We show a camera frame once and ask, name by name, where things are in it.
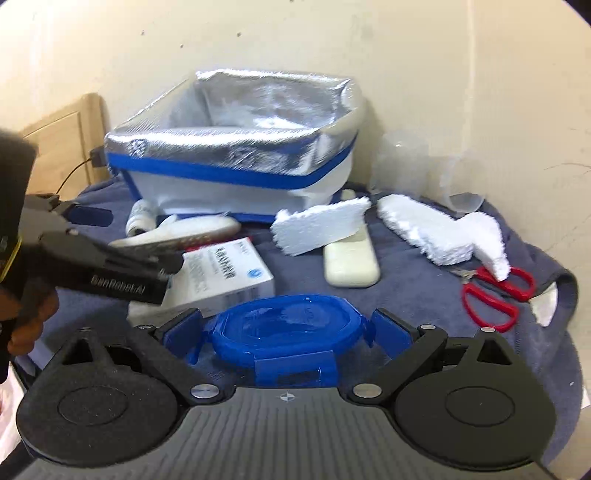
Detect red handled scissors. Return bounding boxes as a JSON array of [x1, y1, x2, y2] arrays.
[[450, 265, 536, 333]]

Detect white curved remote control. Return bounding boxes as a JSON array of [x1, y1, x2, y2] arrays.
[[108, 213, 242, 250]]

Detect person's left hand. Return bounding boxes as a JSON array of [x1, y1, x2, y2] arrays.
[[0, 286, 61, 357]]

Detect clear plastic cup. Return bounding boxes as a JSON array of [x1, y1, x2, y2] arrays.
[[376, 134, 435, 195], [438, 157, 485, 217]]

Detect small white styrofoam piece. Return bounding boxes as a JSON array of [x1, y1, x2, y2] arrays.
[[270, 196, 372, 257]]

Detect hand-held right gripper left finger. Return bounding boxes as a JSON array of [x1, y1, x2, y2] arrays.
[[46, 308, 227, 407]]

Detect white pill bottle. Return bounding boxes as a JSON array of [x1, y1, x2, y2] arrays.
[[126, 199, 158, 237]]

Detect white medicine box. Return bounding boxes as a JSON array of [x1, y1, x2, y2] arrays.
[[127, 237, 275, 324]]

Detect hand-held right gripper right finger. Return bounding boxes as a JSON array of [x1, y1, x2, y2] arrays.
[[346, 308, 529, 407]]

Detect wooden headboard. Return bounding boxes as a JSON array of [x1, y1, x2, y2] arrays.
[[18, 92, 112, 201]]

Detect silver insulated cooler bag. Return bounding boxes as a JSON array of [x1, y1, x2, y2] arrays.
[[104, 69, 368, 227]]

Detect large white styrofoam piece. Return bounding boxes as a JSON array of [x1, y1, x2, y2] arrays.
[[376, 194, 512, 282]]

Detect black cable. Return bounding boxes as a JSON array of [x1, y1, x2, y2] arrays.
[[55, 157, 93, 199]]

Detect dark blue blanket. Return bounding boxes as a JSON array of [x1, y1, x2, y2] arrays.
[[0, 178, 585, 480]]

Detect white rectangular remote control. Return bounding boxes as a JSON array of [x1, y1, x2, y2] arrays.
[[323, 189, 382, 288]]

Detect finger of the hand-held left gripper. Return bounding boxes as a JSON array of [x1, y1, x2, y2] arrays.
[[99, 244, 185, 278], [60, 202, 114, 227]]

